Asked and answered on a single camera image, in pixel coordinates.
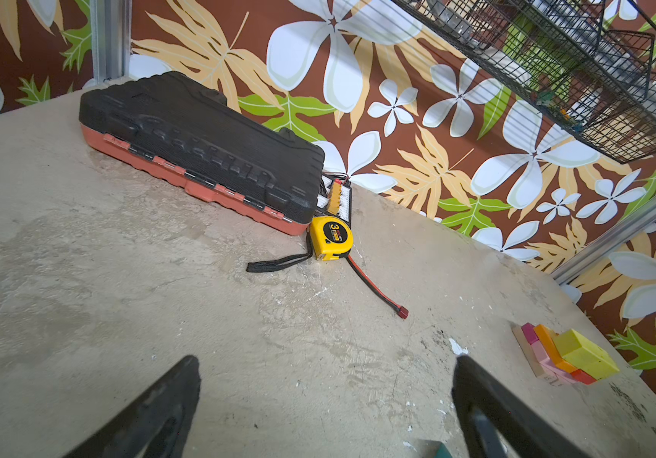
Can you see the magenta wood block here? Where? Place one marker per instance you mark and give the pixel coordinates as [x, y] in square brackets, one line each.
[530, 333]

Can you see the natural wood block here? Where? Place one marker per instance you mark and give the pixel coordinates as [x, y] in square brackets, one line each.
[537, 369]

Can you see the black tool case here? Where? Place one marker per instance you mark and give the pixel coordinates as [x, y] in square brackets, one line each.
[178, 130]

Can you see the pink wood block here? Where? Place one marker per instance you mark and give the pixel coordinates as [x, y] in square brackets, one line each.
[543, 358]

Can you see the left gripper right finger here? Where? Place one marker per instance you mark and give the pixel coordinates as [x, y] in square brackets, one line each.
[489, 414]

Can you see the teal wood block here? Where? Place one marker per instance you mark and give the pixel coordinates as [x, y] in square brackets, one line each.
[442, 451]

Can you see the yellow tape measure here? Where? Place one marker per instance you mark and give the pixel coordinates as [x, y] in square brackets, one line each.
[331, 238]

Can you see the yellow cube block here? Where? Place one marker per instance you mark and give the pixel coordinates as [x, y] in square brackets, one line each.
[577, 350]

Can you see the black wire basket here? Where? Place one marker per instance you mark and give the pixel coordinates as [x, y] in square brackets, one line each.
[567, 59]

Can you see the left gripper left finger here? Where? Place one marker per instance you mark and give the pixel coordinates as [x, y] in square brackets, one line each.
[156, 424]

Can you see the red wood block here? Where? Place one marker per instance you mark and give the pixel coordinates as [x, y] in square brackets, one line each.
[581, 376]

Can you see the orange cylinder block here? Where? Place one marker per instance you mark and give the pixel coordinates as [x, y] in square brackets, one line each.
[545, 337]

